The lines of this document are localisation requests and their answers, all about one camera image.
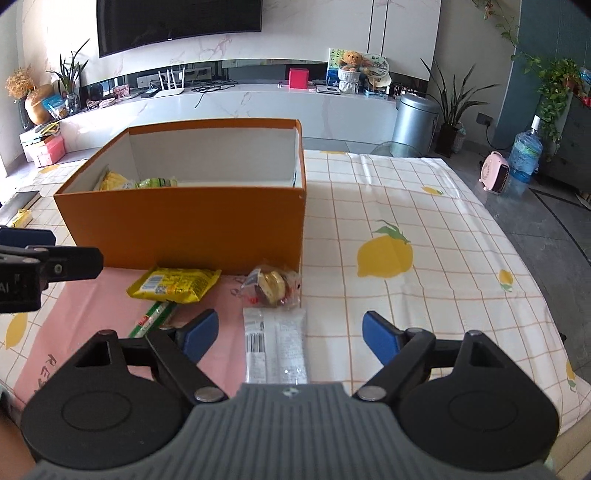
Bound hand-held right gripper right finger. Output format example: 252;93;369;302
353;311;515;401

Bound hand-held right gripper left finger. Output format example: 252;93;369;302
60;309;230;402

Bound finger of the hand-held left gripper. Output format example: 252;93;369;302
0;227;57;256
27;247;104;283

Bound green stick snack packet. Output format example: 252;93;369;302
126;302;179;339

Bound yellow snack packet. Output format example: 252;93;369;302
126;266;223;304

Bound white snack packet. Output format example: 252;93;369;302
243;307;308;385

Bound clear cookie packet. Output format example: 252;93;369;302
239;263;304;308

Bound yellow green chips packet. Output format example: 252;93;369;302
99;171;137;191

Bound orange cardboard box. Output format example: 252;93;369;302
54;118;307;274

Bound small green snack packet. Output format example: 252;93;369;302
135;176;179;189

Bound black notebook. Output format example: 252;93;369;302
0;190;40;222

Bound pink cardboard box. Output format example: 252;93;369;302
21;133;66;168

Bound gold vase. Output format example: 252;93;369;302
5;65;55;126

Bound lemon-printed checked tablecloth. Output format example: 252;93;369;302
0;148;579;416

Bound orchid plant in glass vase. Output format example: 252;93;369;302
45;39;91;116

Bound glass side table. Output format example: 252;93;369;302
369;140;424;158

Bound white router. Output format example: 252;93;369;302
154;66;186;99

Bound pink heater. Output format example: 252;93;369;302
479;150;510;193

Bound silver trash can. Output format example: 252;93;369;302
391;93;440;156

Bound plant in black pot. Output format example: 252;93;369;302
419;56;502;158

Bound blue water bottle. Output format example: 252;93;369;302
509;115;544;184

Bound white marble tv console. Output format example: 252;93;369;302
59;82;399;154

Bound white flower pot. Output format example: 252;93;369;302
338;68;361;95

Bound black television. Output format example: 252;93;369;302
96;0;263;59

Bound grey cabinet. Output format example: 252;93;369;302
539;91;591;195

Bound landscape picture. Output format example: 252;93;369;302
326;47;348;86

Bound round paper fan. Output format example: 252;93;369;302
362;52;392;78

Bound ivy plant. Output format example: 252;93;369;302
512;52;586;149

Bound black cables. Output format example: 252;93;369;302
191;78;238;109

